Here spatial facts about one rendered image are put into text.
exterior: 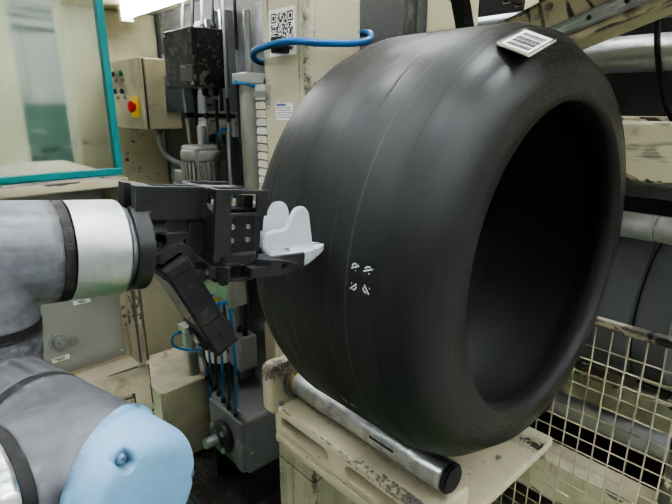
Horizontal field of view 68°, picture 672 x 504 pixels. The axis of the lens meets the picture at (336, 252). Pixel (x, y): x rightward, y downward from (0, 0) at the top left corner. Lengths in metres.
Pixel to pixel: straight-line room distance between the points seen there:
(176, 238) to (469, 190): 0.28
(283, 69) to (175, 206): 0.54
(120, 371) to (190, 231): 0.66
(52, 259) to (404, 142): 0.33
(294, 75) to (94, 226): 0.58
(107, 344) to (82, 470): 0.81
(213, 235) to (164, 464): 0.20
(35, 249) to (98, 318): 0.69
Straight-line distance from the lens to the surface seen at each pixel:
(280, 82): 0.94
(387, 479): 0.81
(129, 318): 1.07
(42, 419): 0.31
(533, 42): 0.62
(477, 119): 0.54
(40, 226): 0.39
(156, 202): 0.42
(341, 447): 0.86
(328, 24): 0.92
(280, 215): 0.52
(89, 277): 0.39
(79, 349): 1.08
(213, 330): 0.47
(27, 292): 0.39
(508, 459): 0.98
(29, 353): 0.40
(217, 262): 0.44
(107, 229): 0.39
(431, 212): 0.50
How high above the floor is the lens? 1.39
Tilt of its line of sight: 16 degrees down
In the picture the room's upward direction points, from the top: straight up
